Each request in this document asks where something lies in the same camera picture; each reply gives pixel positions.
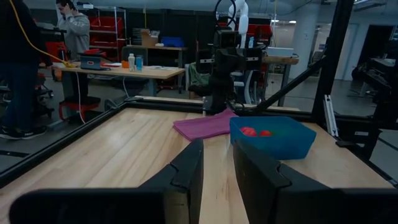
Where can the wooden bench table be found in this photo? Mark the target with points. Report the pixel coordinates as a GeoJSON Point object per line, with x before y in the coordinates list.
{"type": "Point", "coordinates": [174, 48]}

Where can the red storage bin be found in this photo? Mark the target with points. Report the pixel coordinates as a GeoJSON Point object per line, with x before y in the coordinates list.
{"type": "Point", "coordinates": [105, 23]}

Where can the white plastic bottle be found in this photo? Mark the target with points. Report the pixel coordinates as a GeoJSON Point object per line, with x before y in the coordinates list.
{"type": "Point", "coordinates": [132, 63]}

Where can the black aluminium table frame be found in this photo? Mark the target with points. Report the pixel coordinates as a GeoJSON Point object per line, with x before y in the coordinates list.
{"type": "Point", "coordinates": [62, 143]}

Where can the cardboard box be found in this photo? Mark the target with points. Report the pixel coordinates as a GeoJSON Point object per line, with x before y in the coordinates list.
{"type": "Point", "coordinates": [149, 39]}

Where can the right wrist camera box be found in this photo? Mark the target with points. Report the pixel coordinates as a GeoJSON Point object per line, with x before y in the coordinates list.
{"type": "Point", "coordinates": [226, 38]}

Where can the long wooden work table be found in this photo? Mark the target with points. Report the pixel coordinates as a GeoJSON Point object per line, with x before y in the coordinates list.
{"type": "Point", "coordinates": [140, 73]}

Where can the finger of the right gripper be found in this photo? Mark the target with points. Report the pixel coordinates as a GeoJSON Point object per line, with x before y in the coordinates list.
{"type": "Point", "coordinates": [205, 67]}
{"type": "Point", "coordinates": [254, 65]}

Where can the green cloth on chair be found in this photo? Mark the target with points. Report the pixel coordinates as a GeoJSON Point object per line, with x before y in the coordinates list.
{"type": "Point", "coordinates": [199, 76]}

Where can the person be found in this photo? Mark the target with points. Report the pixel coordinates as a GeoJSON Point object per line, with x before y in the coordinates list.
{"type": "Point", "coordinates": [74, 31]}
{"type": "Point", "coordinates": [18, 62]}

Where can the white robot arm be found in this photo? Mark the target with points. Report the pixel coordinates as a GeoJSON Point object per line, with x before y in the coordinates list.
{"type": "Point", "coordinates": [242, 18]}

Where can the orange-red toy strawberry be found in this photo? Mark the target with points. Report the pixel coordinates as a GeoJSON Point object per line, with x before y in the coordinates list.
{"type": "Point", "coordinates": [248, 131]}

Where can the shelf rack with red bins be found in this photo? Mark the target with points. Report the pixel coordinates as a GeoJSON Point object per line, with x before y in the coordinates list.
{"type": "Point", "coordinates": [105, 40]}

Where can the blue plastic bottle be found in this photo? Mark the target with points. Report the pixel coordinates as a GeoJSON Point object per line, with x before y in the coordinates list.
{"type": "Point", "coordinates": [139, 63]}

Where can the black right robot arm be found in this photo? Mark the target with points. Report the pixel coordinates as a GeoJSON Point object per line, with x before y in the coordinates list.
{"type": "Point", "coordinates": [220, 90]}

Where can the small wooden table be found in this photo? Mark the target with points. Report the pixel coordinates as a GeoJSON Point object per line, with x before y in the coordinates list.
{"type": "Point", "coordinates": [280, 60]}

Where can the white flat box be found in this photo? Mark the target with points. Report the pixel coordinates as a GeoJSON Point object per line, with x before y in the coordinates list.
{"type": "Point", "coordinates": [280, 52]}

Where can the purple cloth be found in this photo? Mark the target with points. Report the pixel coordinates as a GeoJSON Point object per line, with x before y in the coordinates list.
{"type": "Point", "coordinates": [205, 126]}

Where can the blue-grey toolbox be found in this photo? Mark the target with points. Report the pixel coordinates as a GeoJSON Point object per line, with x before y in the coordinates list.
{"type": "Point", "coordinates": [90, 62]}

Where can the blue storage bin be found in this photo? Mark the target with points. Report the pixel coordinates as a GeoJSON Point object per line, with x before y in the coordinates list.
{"type": "Point", "coordinates": [172, 42]}

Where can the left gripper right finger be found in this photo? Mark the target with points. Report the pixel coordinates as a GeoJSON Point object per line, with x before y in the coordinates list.
{"type": "Point", "coordinates": [261, 180]}

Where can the orange cup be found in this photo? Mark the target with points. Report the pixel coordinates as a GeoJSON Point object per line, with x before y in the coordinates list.
{"type": "Point", "coordinates": [125, 64]}

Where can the blue tupperware container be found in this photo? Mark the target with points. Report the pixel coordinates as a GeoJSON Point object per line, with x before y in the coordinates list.
{"type": "Point", "coordinates": [280, 146]}

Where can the white office chair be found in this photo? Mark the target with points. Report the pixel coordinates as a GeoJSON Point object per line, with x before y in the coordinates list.
{"type": "Point", "coordinates": [248, 90]}

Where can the large pink toy tomato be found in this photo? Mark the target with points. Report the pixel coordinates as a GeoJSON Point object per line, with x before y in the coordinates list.
{"type": "Point", "coordinates": [265, 133]}

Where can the silver aluminium bracket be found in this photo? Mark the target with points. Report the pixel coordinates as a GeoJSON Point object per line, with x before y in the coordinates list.
{"type": "Point", "coordinates": [330, 115]}

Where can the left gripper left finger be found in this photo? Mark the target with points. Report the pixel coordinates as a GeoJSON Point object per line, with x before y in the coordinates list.
{"type": "Point", "coordinates": [186, 174]}

